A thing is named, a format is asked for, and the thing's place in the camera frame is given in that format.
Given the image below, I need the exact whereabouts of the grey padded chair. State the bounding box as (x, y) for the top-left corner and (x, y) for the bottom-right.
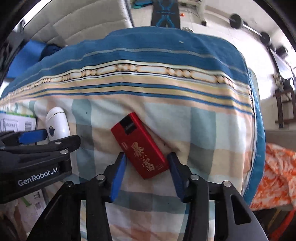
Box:
(14, 0), (134, 47)

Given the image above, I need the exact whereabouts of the blue foam mat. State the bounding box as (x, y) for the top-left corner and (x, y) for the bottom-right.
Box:
(6, 40), (47, 78)

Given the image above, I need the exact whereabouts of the black barbell with weights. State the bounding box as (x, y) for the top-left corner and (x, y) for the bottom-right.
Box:
(229, 14), (272, 46)

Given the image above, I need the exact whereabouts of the white green cardboard box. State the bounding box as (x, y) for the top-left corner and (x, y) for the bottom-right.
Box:
(1, 111), (46, 240)

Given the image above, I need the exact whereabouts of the white earbud case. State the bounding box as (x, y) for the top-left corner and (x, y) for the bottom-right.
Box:
(45, 107), (70, 141)

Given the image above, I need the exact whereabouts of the plaid blue bordered cloth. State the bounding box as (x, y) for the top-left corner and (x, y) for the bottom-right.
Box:
(1, 27), (267, 240)

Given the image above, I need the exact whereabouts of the dark wooden rack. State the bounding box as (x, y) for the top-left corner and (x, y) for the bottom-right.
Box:
(273, 78), (295, 128)

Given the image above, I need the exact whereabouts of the black blue patterned board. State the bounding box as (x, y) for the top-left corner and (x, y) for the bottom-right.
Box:
(151, 0), (180, 29)

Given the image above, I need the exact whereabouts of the orange white patterned cloth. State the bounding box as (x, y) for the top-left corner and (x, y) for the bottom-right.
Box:
(250, 143), (295, 211)

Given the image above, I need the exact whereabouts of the red rectangular box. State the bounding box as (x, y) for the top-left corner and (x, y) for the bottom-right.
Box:
(111, 112), (169, 179)

